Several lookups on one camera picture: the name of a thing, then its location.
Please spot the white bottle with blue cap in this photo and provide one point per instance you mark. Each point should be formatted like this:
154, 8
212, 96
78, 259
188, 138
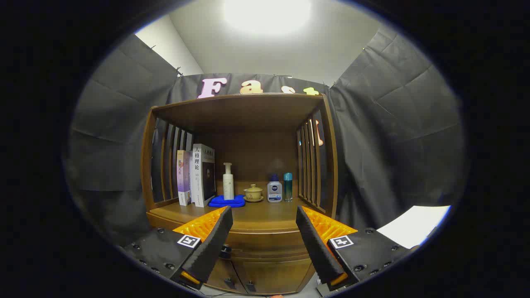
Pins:
274, 190

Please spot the teal glass bottle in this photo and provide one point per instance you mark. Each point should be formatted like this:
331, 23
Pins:
288, 186

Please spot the white furniture unit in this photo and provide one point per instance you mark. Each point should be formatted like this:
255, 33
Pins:
414, 225

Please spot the black drawer knob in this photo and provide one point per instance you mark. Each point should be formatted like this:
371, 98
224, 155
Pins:
226, 251

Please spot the yellow lidded teacup with saucer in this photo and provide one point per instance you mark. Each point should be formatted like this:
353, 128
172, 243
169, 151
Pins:
253, 193

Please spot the wooden cabinet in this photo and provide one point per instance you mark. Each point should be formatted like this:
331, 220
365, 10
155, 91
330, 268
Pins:
248, 116

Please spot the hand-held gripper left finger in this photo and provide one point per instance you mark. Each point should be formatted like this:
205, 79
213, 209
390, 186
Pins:
215, 240

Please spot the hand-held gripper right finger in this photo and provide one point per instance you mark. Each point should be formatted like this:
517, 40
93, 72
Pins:
316, 244

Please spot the wooden countertop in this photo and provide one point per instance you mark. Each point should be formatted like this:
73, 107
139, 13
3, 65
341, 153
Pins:
265, 211

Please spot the blue folded cloth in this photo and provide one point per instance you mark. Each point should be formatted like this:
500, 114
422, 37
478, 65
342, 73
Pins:
225, 203

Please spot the wooden drawer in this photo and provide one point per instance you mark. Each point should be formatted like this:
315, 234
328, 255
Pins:
265, 242

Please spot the purple book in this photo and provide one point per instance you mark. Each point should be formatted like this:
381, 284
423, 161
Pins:
183, 178

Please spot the white pump bottle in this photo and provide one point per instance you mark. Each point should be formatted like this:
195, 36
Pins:
228, 186

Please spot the wooden cabinet door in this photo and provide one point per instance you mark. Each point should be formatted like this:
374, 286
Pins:
277, 275
219, 275

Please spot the white and dark book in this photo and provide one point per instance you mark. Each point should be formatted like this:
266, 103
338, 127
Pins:
198, 178

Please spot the black backdrop cloth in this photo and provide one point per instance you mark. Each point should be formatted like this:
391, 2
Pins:
393, 124

